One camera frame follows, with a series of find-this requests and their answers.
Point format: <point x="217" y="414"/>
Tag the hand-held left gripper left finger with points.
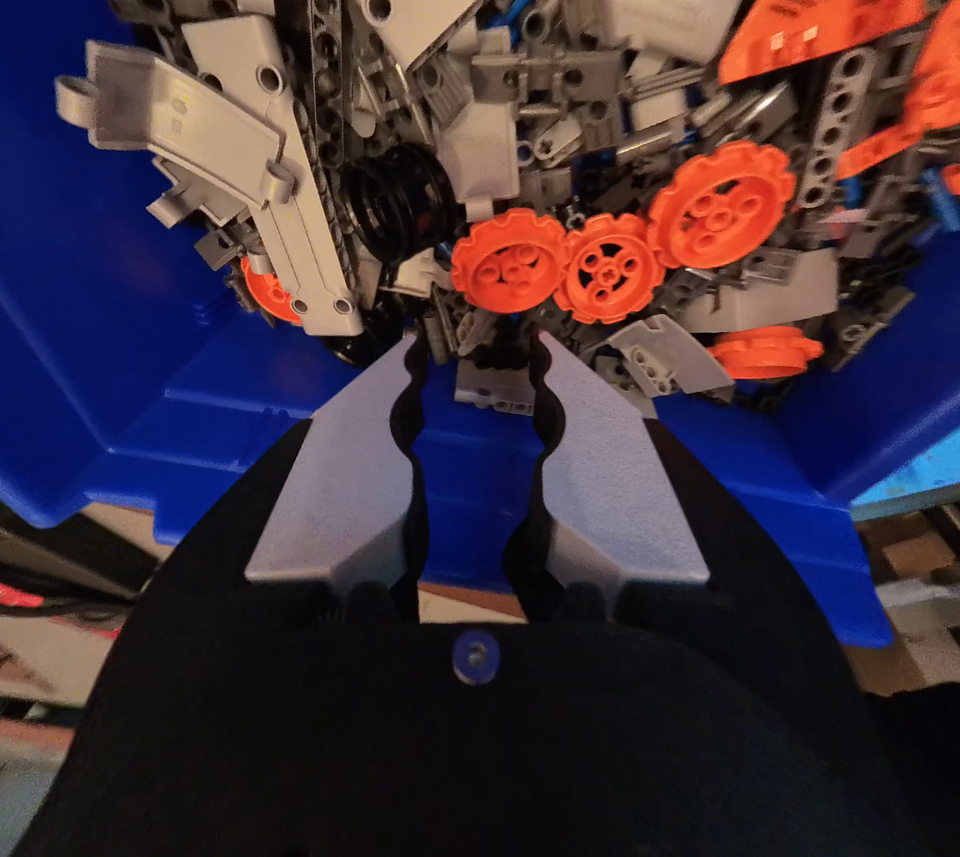
<point x="337" y="497"/>

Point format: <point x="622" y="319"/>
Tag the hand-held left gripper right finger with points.
<point x="622" y="497"/>

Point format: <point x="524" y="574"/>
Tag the blue tagged parts bin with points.
<point x="75" y="347"/>

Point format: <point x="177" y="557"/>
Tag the pile of building-block parts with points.
<point x="525" y="84"/>

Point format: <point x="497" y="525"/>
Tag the metal clamp plate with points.
<point x="919" y="474"/>

